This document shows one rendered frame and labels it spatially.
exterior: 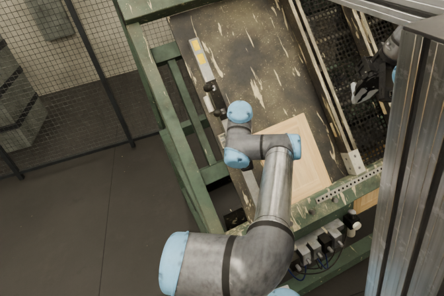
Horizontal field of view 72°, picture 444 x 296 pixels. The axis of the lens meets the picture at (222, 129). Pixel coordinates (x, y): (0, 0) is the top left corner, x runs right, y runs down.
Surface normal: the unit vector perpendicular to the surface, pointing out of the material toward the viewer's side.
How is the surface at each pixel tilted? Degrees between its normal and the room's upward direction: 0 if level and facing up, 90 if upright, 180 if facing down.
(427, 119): 90
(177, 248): 6
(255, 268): 40
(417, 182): 90
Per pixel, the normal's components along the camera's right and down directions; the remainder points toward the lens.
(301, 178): 0.22, -0.06
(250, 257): 0.08, -0.62
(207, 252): -0.22, -0.71
